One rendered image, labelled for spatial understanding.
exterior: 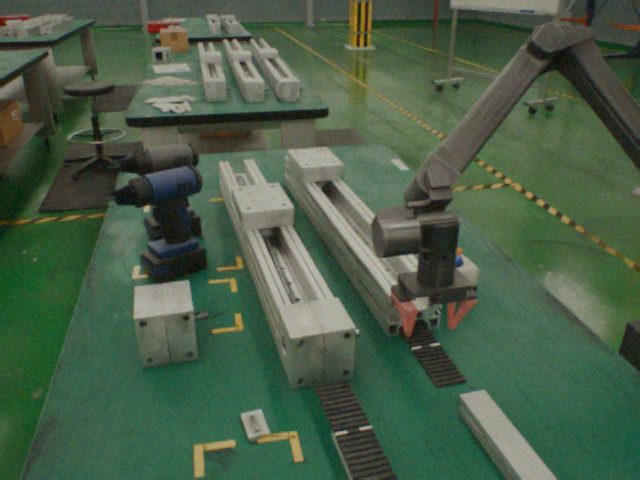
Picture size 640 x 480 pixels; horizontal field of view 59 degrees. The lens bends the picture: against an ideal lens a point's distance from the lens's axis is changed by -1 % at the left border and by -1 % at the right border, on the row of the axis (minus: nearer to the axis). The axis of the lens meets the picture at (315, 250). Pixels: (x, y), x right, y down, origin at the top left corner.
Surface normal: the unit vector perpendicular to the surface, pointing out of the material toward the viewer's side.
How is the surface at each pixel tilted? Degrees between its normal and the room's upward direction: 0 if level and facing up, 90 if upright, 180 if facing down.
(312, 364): 90
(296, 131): 90
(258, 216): 90
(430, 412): 0
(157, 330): 90
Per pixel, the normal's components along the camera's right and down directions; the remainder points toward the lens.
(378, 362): 0.00, -0.90
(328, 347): 0.26, 0.43
